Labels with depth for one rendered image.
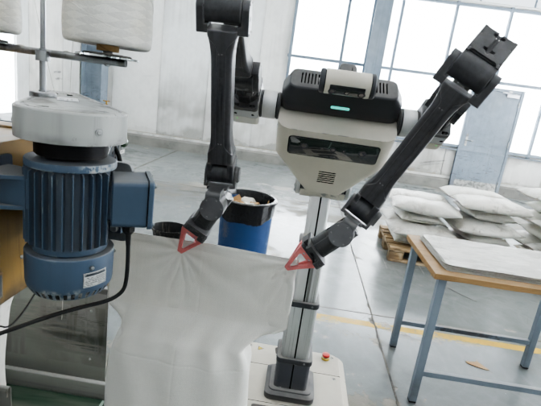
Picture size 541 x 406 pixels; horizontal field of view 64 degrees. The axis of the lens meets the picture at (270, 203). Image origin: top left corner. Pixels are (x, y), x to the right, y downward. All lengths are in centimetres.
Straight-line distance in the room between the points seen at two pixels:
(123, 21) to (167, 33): 867
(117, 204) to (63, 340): 109
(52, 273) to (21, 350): 114
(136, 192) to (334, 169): 86
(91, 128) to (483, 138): 921
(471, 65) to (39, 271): 87
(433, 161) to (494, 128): 129
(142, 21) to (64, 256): 45
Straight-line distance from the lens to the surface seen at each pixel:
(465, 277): 231
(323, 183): 156
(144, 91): 965
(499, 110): 974
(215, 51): 95
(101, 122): 75
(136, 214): 81
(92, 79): 981
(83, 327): 177
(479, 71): 95
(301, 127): 139
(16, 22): 106
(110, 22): 88
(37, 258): 83
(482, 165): 976
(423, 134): 98
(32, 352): 193
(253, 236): 334
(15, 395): 183
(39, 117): 75
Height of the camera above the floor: 149
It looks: 15 degrees down
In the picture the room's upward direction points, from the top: 8 degrees clockwise
